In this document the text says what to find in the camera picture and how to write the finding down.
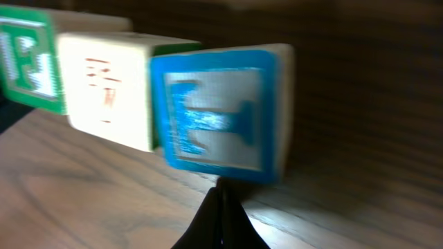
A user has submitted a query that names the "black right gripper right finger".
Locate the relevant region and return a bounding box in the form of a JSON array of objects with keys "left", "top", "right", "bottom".
[{"left": 221, "top": 178, "right": 270, "bottom": 249}]

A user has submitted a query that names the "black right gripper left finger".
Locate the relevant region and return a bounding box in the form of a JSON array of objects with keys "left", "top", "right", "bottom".
[{"left": 172, "top": 187, "right": 222, "bottom": 249}]

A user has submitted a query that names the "blue E wooden block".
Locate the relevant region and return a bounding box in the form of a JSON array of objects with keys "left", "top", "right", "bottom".
[{"left": 150, "top": 44, "right": 296, "bottom": 183}]

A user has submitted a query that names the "wooden block green trim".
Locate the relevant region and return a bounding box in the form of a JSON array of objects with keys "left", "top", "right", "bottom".
[{"left": 57, "top": 32, "right": 201, "bottom": 152}]

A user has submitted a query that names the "green F wooden block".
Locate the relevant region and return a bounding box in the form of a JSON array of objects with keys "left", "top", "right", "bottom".
[{"left": 1, "top": 4, "right": 132, "bottom": 115}]

